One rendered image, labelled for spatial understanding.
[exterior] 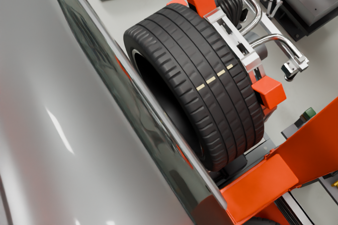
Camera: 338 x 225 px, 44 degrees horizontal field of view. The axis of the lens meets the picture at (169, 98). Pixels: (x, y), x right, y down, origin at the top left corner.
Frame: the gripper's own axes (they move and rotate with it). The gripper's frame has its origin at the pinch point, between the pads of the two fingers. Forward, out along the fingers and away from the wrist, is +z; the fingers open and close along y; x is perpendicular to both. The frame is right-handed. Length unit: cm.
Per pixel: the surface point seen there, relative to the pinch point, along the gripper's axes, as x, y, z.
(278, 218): -56, -82, 30
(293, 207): -44, -81, 24
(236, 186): -9, -58, 47
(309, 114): -17, -51, 0
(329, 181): -38, -80, 4
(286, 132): -38, -51, 6
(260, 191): -5, -65, 41
